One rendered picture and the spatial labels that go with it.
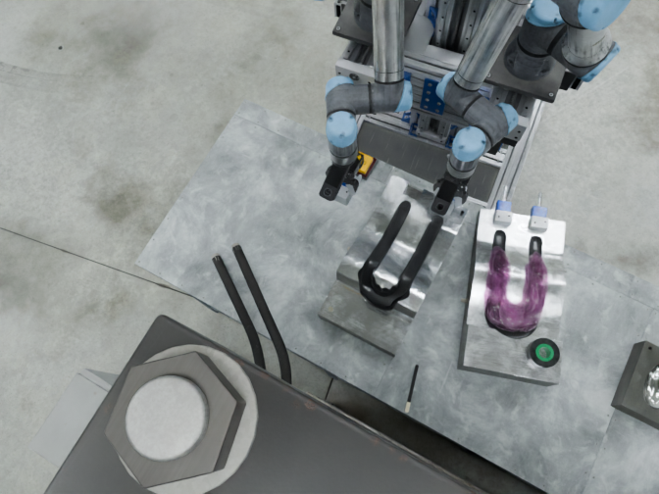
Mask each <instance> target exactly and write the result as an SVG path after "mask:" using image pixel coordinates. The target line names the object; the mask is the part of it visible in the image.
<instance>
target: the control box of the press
mask: <svg viewBox="0 0 659 494"><path fill-rule="evenodd" d="M118 376H119V374H114V373H108V372H103V371H99V370H90V369H83V370H82V371H81V373H76V375H75V376H74V378H73V379H72V381H71V382H70V384H69V385H68V387H67V388H66V390H65V391H64V393H63V394H62V396H61V397H60V399H59V400H58V402H57V403H56V405H55V406H54V408H53V409H52V411H51V412H50V414H49V415H48V417H47V419H46V420H45V422H44V423H43V425H42V426H41V427H40V428H39V430H38V431H37V433H36V434H35V436H34V437H33V439H32V440H31V442H30V443H29V445H28V448H29V449H30V450H32V451H33V452H35V453H36V454H38V455H39V456H41V457H42V458H44V459H45V460H47V461H48V462H50V463H51V464H53V465H54V466H55V467H57V468H58V469H59V468H60V467H61V465H62V463H63V462H64V460H65V459H66V458H67V457H68V455H69V454H70V452H71V450H72V449H73V447H74V446H75V444H76V442H77V440H78V439H79V437H80V436H81V434H82V433H83V431H84V429H85V428H86V426H87V425H88V423H89V422H90V420H91V419H92V417H93V415H94V414H95V412H96V411H97V409H98V408H99V406H100V404H101V403H102V401H103V400H104V398H105V397H106V395H107V394H108V392H109V390H110V389H111V387H112V386H113V384H114V383H115V381H116V379H117V378H118Z"/></svg>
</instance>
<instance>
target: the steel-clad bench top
mask: <svg viewBox="0 0 659 494"><path fill-rule="evenodd" d="M331 165H332V160H331V158H330V149H329V143H328V137H327V136H326V135H324V134H322V133H319V132H317V131H315V130H314V129H312V128H309V127H307V126H305V125H303V124H301V123H297V122H295V121H293V120H291V119H288V118H286V117H284V116H282V115H280V114H277V113H275V112H273V111H271V110H269V109H266V108H264V107H262V106H260V105H258V104H255V103H253V102H251V101H249V100H246V99H244V100H243V102H242V103H241V105H240V106H239V108H238V109H237V111H236V112H235V114H234V115H233V117H232V118H231V120H230V121H229V123H228V125H227V126H226V128H225V129H224V131H223V132H222V134H221V135H220V137H219V138H218V140H217V141H216V143H215V144H214V146H213V147H212V149H211V150H210V152H209V153H208V155H207V156H206V158H205V159H204V161H203V162H202V164H201V165H200V167H199V168H198V170H197V171H196V173H195V174H194V175H193V177H192V178H191V180H190V181H189V183H188V184H187V185H186V186H185V188H184V189H183V191H182V192H181V194H180V195H179V197H178V198H177V200H176V202H175V203H174V205H173V206H172V208H171V209H170V211H169V212H168V214H167V215H166V217H165V218H164V220H163V221H162V223H161V224H160V226H159V227H158V229H157V230H156V232H155V233H154V235H153V236H152V238H151V239H150V241H149V242H148V244H147V245H146V247H145V248H144V250H143V251H142V253H141V254H140V256H139V257H138V259H137V260H136V262H135V264H137V265H138V266H140V267H142V268H144V269H145V270H147V271H149V272H152V273H153V274H155V275H157V276H159V277H161V278H162V279H164V280H165V281H167V282H169V283H170V284H172V285H174V286H176V287H178V288H179V289H181V290H183V291H185V292H187V293H188V294H190V295H192V296H194V297H196V298H197V299H199V300H201V301H203V302H205V303H206V304H208V305H210V306H212V307H214V308H215V309H217V310H219V311H221V312H223V313H224V314H226V315H228V316H230V317H232V318H233V319H235V320H237V321H240V318H239V316H238V314H237V312H236V310H235V308H234V306H233V304H232V302H231V300H230V298H229V296H228V293H227V291H226V289H225V286H224V284H223V282H222V280H221V278H220V276H219V274H218V272H217V269H216V267H215V265H214V263H213V261H212V259H211V256H212V255H213V254H215V253H219V254H220V256H221V257H222V260H223V262H224V264H225V266H226V268H227V270H228V273H229V275H230V277H231V279H232V281H233V283H234V286H235V288H236V290H237V292H238V294H239V296H240V298H241V300H242V302H243V304H244V306H245V308H246V310H247V313H248V315H249V317H250V319H251V320H252V322H253V324H254V326H255V329H256V331H257V332H259V333H261V334H263V335H265V336H266V337H268V338H270V339H271V337H270V334H269V332H268V331H267V329H266V326H265V324H264V322H263V319H262V317H261V315H260V313H259V310H258V308H257V306H256V303H255V301H254V299H253V296H252V294H251V292H250V290H249V287H248V285H247V283H246V280H245V278H244V276H243V274H242V271H241V269H240V267H239V264H238V262H237V260H236V258H235V256H234V254H233V252H232V249H231V245H232V244H233V243H239V244H240V246H241V248H242V251H243V253H244V255H245V257H246V259H247V262H248V264H249V266H250V268H251V270H252V272H253V274H254V276H255V279H256V281H257V283H258V285H259V287H260V290H261V292H262V294H263V296H264V299H265V301H266V303H267V305H268V307H269V310H270V312H271V314H272V316H273V319H274V321H275V323H276V325H277V327H278V330H279V333H280V335H281V338H282V340H283V342H284V345H285V348H287V349H289V350H291V351H292V352H294V353H296V354H298V355H300V356H301V357H303V358H305V359H307V360H309V361H310V362H312V363H314V364H316V365H318V366H319V367H321V368H323V369H325V370H327V371H329V372H331V373H333V374H335V375H336V376H338V377H340V378H342V379H344V380H345V381H347V382H349V383H351V384H352V385H354V386H356V387H358V388H360V389H361V390H363V391H365V392H367V393H369V394H370V395H372V396H374V397H376V398H378V399H379V400H381V401H383V402H385V403H386V404H387V405H389V406H391V407H393V408H395V409H396V410H398V411H400V412H402V413H404V414H405V415H407V416H409V417H411V418H413V419H414V420H417V421H419V422H421V423H422V424H424V425H426V426H428V427H430V428H431V429H433V430H435V431H437V432H439V433H440V434H442V435H444V436H446V437H448V438H449V439H451V440H453V441H455V442H456V443H458V444H460V445H462V446H464V447H465V448H467V449H469V450H471V451H473V452H474V453H476V454H478V455H480V456H482V457H483V458H485V459H487V460H489V461H491V462H492V463H494V464H496V465H498V466H500V467H501V468H503V469H506V470H508V471H509V472H511V473H513V474H515V475H517V476H518V477H519V478H521V479H523V480H525V481H526V482H528V483H530V484H532V485H534V486H535V487H537V488H539V489H541V490H543V491H544V492H546V493H548V494H659V430H658V429H656V428H654V427H652V426H650V425H648V424H646V423H644V422H642V421H640V420H637V419H635V418H633V417H631V416H629V415H627V414H625V413H623V412H621V411H620V410H618V409H616V408H614V407H612V406H610V405H611V403H612V400H613V397H614V395H615V392H616V390H617V387H618V384H619V382H620V379H621V377H622V374H623V371H624V369H625V366H626V364H627V361H628V358H629V356H630V353H631V351H632V348H633V346H634V344H635V343H638V342H641V341H645V340H646V341H648V342H650V343H652V344H654V345H657V346H659V286H657V285H655V284H652V283H650V282H648V281H646V280H644V279H641V278H639V277H637V276H634V275H633V274H630V273H628V272H625V271H622V270H620V269H618V268H616V267H614V266H611V265H609V264H607V263H605V262H603V261H600V260H598V259H596V258H594V257H592V256H589V255H588V254H586V253H584V252H582V251H579V250H577V249H575V248H573V247H571V246H568V245H566V244H564V252H563V261H564V268H565V276H566V288H565V296H564V302H563V308H562V314H561V320H560V329H559V341H562V342H563V350H562V364H561V377H560V384H557V385H552V386H547V387H546V386H541V385H536V384H531V383H526V382H522V381H517V380H512V379H507V378H501V377H496V376H491V375H486V374H481V373H476V372H471V371H466V370H457V366H458V358H459V351H460V343H461V335H462V328H463V320H464V313H465V305H466V304H465V303H464V302H461V298H463V299H466V298H467V290H468V282H469V275H470V267H471V260H472V252H473V245H474V237H475V229H476V222H477V214H478V212H479V210H480V209H486V208H485V207H482V206H480V205H478V204H476V203H474V202H471V201H469V200H467V201H466V202H465V203H464V204H463V205H462V207H465V208H467V209H469V211H468V213H467V215H466V216H465V218H464V220H463V222H462V224H461V226H460V228H459V230H458V232H457V234H456V236H455V238H454V240H453V242H452V244H451V246H450V248H449V250H448V252H447V254H446V256H445V258H444V260H443V262H442V264H441V266H440V268H439V270H438V272H437V274H436V276H435V278H434V280H433V282H432V284H431V287H430V289H429V291H428V293H427V295H426V297H425V299H424V301H423V303H422V305H421V307H420V309H419V311H418V313H417V314H416V315H415V317H414V319H413V321H412V323H411V325H410V327H409V329H408V331H407V333H406V335H405V337H404V339H403V341H402V343H401V345H400V347H399V349H398V351H397V353H396V355H395V357H394V358H392V356H390V355H388V354H386V353H385V352H383V351H381V350H380V349H378V348H376V347H374V346H372V345H370V344H368V343H366V342H365V341H363V340H361V339H359V338H357V337H355V336H353V335H352V334H350V333H348V332H346V331H344V330H342V329H340V328H338V327H337V326H335V325H333V324H331V323H329V322H327V321H324V320H323V319H321V318H319V315H318V312H319V310H320V309H321V307H322V305H323V304H324V302H325V300H326V298H327V296H328V295H329V293H330V290H331V288H332V287H333V285H334V283H335V281H336V271H337V269H338V267H339V265H340V263H341V262H342V260H343V258H344V256H345V255H346V253H347V252H348V250H347V248H348V247H351V246H352V244H353V243H354V242H355V240H356V239H357V237H358V236H359V234H360V233H361V231H362V230H363V228H364V226H365V225H366V223H367V221H368V219H369V217H370V216H371V214H372V212H373V210H374V208H375V206H376V205H377V203H378V201H379V199H380V197H381V195H382V194H383V192H384V190H385V188H386V186H387V185H388V183H389V181H390V179H391V177H392V176H393V175H396V176H398V177H400V178H402V179H404V180H407V181H409V182H410V184H411V185H413V186H415V187H417V188H420V189H422V190H423V189H426V190H427V191H430V192H432V193H433V184H432V183H430V182H427V181H425V180H423V179H421V178H419V177H416V176H414V175H412V174H410V173H406V172H404V171H402V170H400V169H398V168H396V167H394V166H392V165H390V164H388V163H385V162H383V161H381V160H379V159H377V163H376V164H375V166H374V168H373V170H372V171H371V173H370V175H369V177H368V178H367V180H365V179H363V178H362V179H361V181H360V183H359V187H358V190H357V192H356V194H355V195H352V198H351V200H350V201H349V203H348V205H347V206H345V205H343V204H341V203H339V202H336V201H334V200H333V201H329V200H327V199H325V198H323V197H321V196H320V195H319V192H320V190H321V188H322V186H323V184H324V181H325V179H326V177H327V176H326V170H327V168H328V167H329V166H331ZM487 210H488V209H487ZM240 322H241V321H240ZM391 359H392V360H391ZM415 365H418V366H419V368H418V372H417V377H416V381H415V385H414V390H413V394H412V399H411V403H410V408H409V412H408V413H406V412H405V409H406V404H407V400H408V396H409V391H410V387H411V383H412V378H413V374H414V369H415Z"/></svg>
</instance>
